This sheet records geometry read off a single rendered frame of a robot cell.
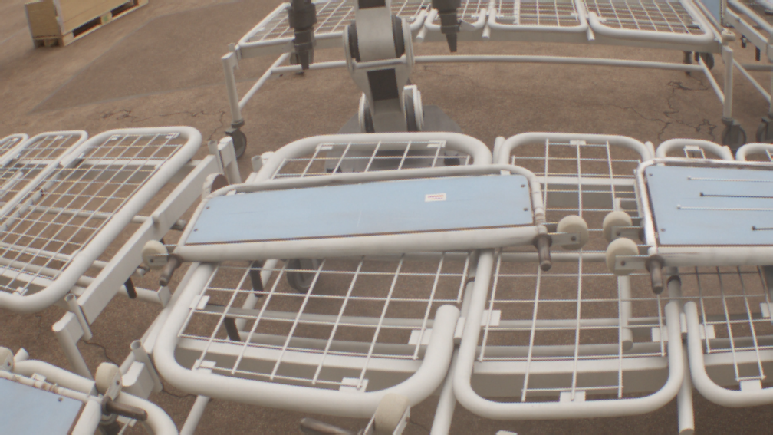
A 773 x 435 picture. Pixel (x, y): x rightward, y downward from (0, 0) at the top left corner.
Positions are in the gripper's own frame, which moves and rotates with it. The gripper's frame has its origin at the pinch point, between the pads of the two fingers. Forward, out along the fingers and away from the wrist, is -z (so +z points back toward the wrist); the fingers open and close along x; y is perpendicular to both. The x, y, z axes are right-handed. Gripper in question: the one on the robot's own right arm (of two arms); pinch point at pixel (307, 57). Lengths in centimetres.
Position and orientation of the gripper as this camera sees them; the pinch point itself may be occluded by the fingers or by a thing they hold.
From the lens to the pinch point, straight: 227.3
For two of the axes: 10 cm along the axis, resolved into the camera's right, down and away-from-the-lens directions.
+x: -0.2, 3.6, -9.3
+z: -1.2, -9.3, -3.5
